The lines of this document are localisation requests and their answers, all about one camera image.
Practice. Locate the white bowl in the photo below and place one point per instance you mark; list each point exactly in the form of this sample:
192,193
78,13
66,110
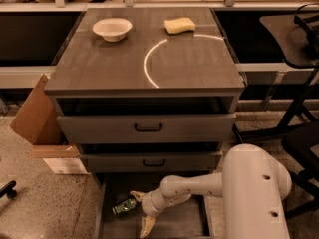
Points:
112,29

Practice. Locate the middle grey drawer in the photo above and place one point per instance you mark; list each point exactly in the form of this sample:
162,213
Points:
150,162

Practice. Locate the black stand with tray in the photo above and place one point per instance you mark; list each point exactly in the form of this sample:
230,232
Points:
298,38

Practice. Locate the top grey drawer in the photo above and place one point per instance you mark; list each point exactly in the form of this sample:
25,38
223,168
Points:
146,129

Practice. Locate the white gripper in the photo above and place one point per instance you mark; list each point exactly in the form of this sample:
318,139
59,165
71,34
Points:
151,203

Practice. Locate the yellow sponge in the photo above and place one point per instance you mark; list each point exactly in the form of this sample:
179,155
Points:
179,25

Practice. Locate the green soda can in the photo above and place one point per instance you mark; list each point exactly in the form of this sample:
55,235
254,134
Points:
124,207

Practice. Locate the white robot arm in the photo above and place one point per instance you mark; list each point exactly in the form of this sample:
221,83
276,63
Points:
252,185

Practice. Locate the black chair caster left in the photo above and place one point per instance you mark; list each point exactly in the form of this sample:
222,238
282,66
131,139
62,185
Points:
8,190

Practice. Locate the black office chair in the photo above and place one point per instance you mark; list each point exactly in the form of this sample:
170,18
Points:
302,145

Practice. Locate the bottom open grey drawer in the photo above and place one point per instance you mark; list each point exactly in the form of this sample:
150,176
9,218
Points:
186,221

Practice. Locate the brown cardboard box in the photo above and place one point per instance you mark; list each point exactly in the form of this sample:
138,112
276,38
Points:
36,122

